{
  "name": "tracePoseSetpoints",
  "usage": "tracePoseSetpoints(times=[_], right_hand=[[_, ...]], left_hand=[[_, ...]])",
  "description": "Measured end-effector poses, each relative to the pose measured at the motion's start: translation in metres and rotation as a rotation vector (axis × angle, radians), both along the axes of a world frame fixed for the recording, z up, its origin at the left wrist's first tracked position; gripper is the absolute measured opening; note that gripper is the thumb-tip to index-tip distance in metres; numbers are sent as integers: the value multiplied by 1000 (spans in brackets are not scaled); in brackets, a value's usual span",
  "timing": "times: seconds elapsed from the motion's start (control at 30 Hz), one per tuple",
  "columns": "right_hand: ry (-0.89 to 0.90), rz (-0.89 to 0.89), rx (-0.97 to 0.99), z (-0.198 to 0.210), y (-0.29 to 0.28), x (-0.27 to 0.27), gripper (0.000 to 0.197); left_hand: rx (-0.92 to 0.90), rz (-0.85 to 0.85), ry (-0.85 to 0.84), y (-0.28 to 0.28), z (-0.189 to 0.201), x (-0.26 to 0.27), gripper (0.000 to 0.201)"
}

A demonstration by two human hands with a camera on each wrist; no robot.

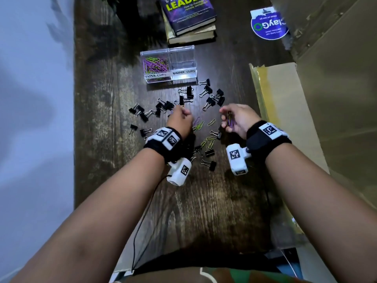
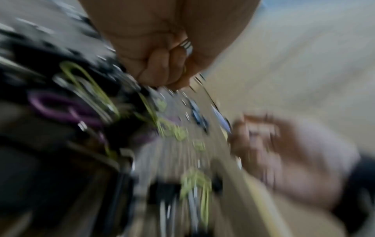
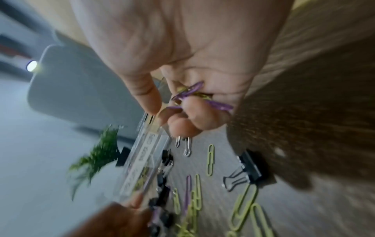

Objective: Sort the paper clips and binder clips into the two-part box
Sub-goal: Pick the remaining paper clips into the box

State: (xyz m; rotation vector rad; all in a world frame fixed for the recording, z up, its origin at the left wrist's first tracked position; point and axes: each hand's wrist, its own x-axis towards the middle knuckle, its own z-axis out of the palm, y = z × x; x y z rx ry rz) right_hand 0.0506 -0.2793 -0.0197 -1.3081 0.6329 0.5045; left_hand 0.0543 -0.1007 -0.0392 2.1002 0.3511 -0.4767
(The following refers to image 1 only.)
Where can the person's right hand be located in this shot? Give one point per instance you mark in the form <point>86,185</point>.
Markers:
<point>244,117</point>

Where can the person's left hand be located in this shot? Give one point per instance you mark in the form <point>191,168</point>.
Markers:
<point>181,120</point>

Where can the pile of coloured paper clips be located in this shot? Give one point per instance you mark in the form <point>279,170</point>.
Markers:
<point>200,125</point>

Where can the pile of black binder clips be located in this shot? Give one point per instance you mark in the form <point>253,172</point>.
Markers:
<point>188,92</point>

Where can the bunch of sorted paper clips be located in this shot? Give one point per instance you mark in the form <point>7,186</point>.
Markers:
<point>156,64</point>

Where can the clear two-compartment plastic box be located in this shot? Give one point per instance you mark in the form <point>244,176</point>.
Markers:
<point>182,58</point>

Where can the person's right forearm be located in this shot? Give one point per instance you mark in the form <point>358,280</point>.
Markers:
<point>324,212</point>

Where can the person's left forearm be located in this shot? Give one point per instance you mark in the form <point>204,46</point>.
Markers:
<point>94,229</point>

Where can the large brown cardboard box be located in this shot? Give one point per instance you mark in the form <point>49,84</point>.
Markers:
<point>344,70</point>

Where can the black right wristband white markers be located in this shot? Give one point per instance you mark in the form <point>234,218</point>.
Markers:
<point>265,138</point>

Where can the black wristband white markers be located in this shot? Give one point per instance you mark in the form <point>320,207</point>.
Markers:
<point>162,144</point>
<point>265,138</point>

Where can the black left wristband white markers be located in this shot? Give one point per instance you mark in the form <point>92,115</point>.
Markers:
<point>162,144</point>

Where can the yellowish cardboard sheet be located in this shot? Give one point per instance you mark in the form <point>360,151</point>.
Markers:
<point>294,109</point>

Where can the tan book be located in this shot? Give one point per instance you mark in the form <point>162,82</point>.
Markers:
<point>191,37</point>

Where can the blue round sticker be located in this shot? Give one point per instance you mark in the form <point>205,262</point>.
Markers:
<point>269,26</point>

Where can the purple hardcover book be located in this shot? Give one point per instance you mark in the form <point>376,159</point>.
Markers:
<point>188,14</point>

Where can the green potted artificial plant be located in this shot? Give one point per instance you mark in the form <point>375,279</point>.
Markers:
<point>126,8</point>

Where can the black blue bag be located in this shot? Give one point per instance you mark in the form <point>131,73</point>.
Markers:
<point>288,259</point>

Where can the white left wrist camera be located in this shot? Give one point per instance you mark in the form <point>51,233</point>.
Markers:
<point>178,172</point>

